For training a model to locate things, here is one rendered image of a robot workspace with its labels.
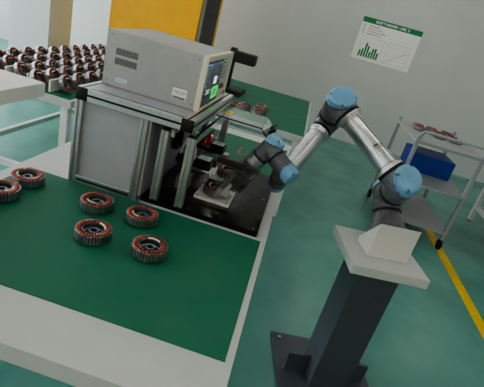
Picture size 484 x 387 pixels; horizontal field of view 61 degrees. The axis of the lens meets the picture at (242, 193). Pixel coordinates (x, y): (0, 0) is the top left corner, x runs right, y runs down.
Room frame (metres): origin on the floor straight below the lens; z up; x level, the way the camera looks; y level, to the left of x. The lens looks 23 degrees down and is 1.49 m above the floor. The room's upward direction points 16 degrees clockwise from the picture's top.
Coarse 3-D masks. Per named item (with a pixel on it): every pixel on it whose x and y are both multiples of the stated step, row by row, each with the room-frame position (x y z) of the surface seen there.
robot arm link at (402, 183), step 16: (336, 96) 1.72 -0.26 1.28; (352, 96) 1.73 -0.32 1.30; (320, 112) 1.80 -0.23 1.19; (336, 112) 1.70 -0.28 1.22; (352, 112) 1.69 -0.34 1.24; (352, 128) 1.67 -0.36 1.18; (368, 128) 1.67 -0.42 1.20; (368, 144) 1.62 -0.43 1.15; (384, 160) 1.58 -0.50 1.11; (400, 160) 1.58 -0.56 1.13; (384, 176) 1.55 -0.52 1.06; (400, 176) 1.51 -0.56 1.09; (416, 176) 1.53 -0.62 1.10; (384, 192) 1.57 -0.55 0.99; (400, 192) 1.50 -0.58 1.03; (416, 192) 1.50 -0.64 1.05
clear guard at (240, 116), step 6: (228, 108) 1.94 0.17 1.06; (234, 108) 1.97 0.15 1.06; (222, 114) 1.78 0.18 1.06; (234, 114) 1.85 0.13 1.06; (240, 114) 1.88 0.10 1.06; (246, 114) 1.91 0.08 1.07; (252, 114) 1.95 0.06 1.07; (234, 120) 1.75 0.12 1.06; (240, 120) 1.78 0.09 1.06; (246, 120) 1.81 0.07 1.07; (252, 120) 1.84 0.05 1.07; (258, 120) 1.87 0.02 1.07; (264, 120) 1.91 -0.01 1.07; (252, 126) 1.74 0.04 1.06; (258, 126) 1.76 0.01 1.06; (264, 126) 1.81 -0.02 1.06; (270, 126) 1.93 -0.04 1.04; (264, 132) 1.75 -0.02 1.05
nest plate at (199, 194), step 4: (200, 188) 1.58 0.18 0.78; (196, 192) 1.53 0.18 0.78; (200, 192) 1.54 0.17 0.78; (232, 192) 1.63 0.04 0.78; (196, 196) 1.50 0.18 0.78; (200, 196) 1.51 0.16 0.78; (204, 196) 1.52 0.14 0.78; (208, 196) 1.53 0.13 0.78; (232, 196) 1.59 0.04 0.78; (208, 200) 1.50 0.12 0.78; (212, 200) 1.50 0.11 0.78; (216, 200) 1.51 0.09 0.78; (220, 200) 1.52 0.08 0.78; (224, 200) 1.53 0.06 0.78; (228, 200) 1.54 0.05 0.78; (220, 204) 1.50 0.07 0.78; (224, 204) 1.49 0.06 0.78; (228, 204) 1.50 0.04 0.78
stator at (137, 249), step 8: (136, 240) 1.06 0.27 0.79; (144, 240) 1.09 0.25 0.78; (152, 240) 1.10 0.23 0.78; (160, 240) 1.10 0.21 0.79; (136, 248) 1.03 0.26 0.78; (144, 248) 1.06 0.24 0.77; (152, 248) 1.06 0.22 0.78; (160, 248) 1.06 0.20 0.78; (136, 256) 1.02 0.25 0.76; (144, 256) 1.01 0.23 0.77; (152, 256) 1.02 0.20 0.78; (160, 256) 1.03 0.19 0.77
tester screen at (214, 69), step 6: (210, 66) 1.54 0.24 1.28; (216, 66) 1.64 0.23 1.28; (222, 66) 1.75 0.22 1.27; (210, 72) 1.56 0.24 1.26; (216, 72) 1.66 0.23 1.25; (210, 78) 1.58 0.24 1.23; (204, 84) 1.52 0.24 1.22; (210, 84) 1.60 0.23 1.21; (216, 84) 1.72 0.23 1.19; (204, 90) 1.54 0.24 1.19; (210, 90) 1.62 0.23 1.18; (204, 96) 1.56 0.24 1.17; (210, 96) 1.65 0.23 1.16; (204, 102) 1.58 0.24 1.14
